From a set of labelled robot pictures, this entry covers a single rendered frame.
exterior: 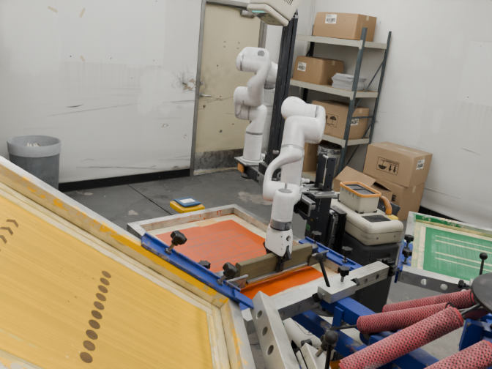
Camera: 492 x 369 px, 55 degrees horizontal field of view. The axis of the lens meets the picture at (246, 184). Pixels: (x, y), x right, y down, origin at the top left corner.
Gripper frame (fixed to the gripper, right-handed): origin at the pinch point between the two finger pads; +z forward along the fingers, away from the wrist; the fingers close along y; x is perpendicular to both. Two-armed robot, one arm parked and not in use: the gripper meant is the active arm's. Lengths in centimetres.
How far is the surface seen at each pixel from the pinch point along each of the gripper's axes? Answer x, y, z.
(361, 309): -0.4, -38.6, -2.7
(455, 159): -380, 124, 28
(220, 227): -9.7, 47.0, 5.9
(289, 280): -4.7, -3.9, 5.9
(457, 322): 13, -72, -22
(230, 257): 3.8, 20.9, 5.9
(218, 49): -238, 374, -55
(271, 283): 3.0, -2.7, 5.9
